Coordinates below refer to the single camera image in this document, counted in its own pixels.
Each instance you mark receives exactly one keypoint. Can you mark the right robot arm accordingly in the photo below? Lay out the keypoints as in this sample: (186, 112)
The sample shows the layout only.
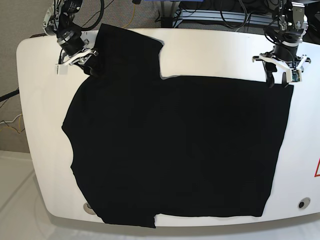
(59, 19)

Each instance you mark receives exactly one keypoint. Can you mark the black T-shirt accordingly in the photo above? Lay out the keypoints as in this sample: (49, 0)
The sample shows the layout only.
(187, 146)

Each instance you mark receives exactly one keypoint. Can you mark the left table grommet hole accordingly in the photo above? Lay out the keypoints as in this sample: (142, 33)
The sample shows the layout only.
(87, 208)

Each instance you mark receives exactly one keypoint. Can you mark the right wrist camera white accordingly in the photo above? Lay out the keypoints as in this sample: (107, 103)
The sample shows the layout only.
(61, 69)

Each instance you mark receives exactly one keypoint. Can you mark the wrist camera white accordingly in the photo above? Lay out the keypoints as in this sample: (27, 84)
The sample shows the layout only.
(294, 75)
(61, 69)

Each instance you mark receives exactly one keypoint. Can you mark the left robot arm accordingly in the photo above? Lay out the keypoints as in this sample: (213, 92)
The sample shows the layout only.
(289, 25)

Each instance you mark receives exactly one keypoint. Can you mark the aluminium frame base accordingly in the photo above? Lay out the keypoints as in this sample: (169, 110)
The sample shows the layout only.
(171, 15)

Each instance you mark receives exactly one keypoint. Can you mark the table grommet hole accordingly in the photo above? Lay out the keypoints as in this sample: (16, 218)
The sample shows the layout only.
(87, 208)
(304, 203)

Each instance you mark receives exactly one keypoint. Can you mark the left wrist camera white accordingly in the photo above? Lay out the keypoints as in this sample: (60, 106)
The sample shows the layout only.
(294, 75)

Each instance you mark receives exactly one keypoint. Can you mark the red warning triangle sticker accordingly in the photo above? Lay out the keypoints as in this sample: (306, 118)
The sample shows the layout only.
(317, 172)

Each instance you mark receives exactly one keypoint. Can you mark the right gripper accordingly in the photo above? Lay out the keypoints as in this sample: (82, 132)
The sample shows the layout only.
(75, 50)

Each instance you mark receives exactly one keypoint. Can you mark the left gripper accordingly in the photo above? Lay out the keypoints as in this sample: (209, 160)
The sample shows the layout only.
(282, 53)

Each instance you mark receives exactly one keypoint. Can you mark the right table grommet hole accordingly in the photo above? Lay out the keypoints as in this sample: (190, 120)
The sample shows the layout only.
(304, 203)

